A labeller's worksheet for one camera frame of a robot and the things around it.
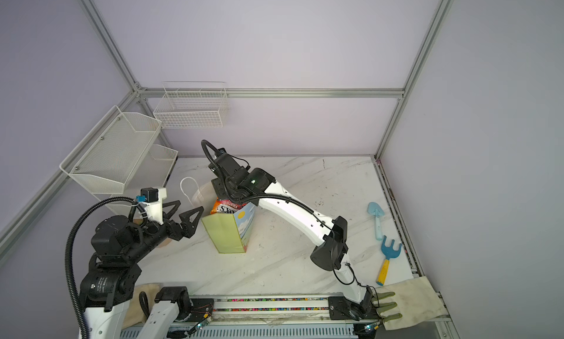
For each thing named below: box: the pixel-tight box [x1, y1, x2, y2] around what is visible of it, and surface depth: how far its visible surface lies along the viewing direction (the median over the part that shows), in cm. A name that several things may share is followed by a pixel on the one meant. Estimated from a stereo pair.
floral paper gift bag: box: [180, 176, 258, 254], surface depth 76 cm
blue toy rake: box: [376, 234, 404, 287], surface depth 88 cm
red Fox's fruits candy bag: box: [210, 197, 248, 215], surface depth 77 cm
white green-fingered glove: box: [372, 275, 449, 331], surface depth 76 cm
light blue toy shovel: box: [367, 201, 385, 241], surface depth 97 cm
